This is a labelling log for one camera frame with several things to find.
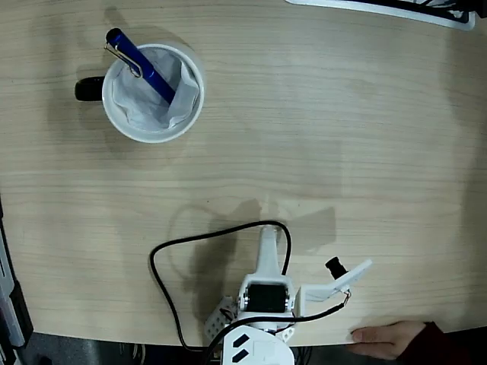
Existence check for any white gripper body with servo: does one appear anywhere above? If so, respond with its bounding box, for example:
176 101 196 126
236 273 298 324

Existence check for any blue pen with gold clip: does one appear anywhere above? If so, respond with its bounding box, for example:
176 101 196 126
103 27 178 106

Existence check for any dark red sleeved forearm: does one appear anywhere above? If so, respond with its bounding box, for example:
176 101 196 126
395 322 461 365

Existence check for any bare human hand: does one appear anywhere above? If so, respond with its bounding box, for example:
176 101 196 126
350 321 429 360

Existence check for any crumpled white tissue paper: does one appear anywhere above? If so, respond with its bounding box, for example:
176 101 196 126
111 47 201 132

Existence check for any white camera mount with lens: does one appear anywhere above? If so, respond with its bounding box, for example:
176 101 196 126
296 256 374 319

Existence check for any black camera cable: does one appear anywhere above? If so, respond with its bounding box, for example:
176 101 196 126
149 220 353 353

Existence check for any white mug with black handle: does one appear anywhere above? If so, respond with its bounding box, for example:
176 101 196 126
74 43 205 145

